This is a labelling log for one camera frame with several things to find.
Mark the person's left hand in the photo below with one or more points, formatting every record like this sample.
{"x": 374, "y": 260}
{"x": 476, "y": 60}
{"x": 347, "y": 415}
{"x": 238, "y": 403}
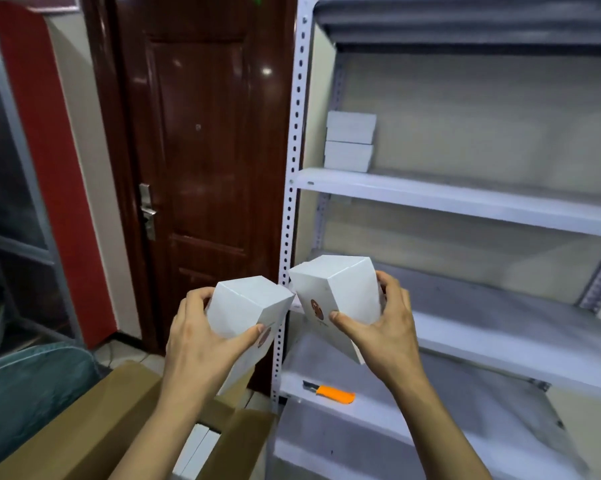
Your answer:
{"x": 195, "y": 355}

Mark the glass door with metal frame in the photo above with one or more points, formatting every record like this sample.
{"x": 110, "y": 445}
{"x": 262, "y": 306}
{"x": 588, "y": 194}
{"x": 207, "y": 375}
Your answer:
{"x": 20, "y": 195}

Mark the small white logo box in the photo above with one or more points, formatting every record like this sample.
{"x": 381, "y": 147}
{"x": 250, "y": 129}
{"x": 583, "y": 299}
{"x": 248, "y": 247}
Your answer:
{"x": 340, "y": 285}
{"x": 348, "y": 157}
{"x": 351, "y": 127}
{"x": 245, "y": 300}

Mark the teal fabric chair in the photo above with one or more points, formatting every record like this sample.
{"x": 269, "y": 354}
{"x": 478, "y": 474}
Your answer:
{"x": 30, "y": 395}

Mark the white metal shelving rack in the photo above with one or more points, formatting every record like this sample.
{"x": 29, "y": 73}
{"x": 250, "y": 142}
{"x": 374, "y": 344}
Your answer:
{"x": 480, "y": 315}

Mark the person's right hand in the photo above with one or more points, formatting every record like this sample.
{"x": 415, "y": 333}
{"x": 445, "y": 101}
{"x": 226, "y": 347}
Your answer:
{"x": 390, "y": 340}

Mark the dark wooden door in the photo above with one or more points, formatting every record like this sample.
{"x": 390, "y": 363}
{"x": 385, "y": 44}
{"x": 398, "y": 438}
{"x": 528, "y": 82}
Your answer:
{"x": 210, "y": 145}

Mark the orange utility knife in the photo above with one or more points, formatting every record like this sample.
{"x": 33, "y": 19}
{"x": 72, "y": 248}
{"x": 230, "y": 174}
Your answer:
{"x": 332, "y": 394}

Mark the stack of small white boxes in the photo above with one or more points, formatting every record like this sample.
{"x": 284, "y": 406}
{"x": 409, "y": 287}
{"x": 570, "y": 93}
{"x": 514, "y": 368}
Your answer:
{"x": 195, "y": 450}

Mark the large brown cardboard box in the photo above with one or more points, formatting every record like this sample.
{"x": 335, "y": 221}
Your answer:
{"x": 90, "y": 425}

